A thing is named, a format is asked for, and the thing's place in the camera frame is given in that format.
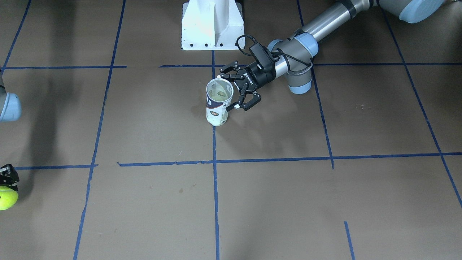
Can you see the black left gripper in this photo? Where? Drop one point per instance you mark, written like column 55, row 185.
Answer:
column 255, row 75

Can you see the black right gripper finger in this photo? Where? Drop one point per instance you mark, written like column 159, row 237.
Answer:
column 9, row 177

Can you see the yellow Roland Garros tennis ball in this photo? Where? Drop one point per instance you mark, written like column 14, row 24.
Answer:
column 8, row 197

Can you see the white blue tennis ball can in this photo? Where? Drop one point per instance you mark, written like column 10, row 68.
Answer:
column 216, row 112

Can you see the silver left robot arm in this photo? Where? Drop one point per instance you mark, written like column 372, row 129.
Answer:
column 293, row 57

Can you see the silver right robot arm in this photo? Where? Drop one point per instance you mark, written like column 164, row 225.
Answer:
column 11, row 110

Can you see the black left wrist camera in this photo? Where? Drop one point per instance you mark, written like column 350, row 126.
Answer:
column 264, row 59

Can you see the white pedestal column base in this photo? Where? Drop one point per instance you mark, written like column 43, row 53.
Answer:
column 212, row 25

